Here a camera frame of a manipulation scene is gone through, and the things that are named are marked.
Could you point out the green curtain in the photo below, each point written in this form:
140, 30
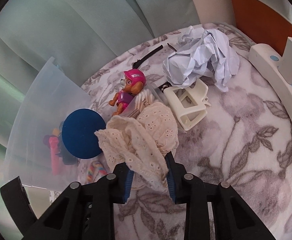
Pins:
86, 17

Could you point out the white power strip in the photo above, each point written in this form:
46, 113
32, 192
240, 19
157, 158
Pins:
263, 57

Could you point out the brown wooden panel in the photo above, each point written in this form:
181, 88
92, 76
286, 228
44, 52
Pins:
255, 12

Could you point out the white paper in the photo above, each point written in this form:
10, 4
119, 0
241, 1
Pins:
200, 55

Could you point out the pink plastic toy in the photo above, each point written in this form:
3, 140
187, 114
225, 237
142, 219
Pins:
54, 155

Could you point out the black studded headband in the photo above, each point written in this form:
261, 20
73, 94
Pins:
148, 54

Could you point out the blue ball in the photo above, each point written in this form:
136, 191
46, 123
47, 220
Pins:
83, 132

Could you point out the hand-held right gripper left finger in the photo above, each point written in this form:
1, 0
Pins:
129, 182

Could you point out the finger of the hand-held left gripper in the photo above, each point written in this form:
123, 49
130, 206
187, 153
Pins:
14, 192

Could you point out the pink dog toy figure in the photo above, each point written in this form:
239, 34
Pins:
133, 78

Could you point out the white charger adapter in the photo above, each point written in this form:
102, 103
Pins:
290, 60

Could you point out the clear plastic storage container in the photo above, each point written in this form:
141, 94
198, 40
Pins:
36, 105

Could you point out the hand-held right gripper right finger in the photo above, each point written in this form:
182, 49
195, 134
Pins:
171, 180

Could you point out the white hair claw clip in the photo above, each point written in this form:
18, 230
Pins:
198, 90

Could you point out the cream lace cloth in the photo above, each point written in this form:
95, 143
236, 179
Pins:
141, 130

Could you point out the packet of cotton swabs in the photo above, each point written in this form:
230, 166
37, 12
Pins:
143, 100

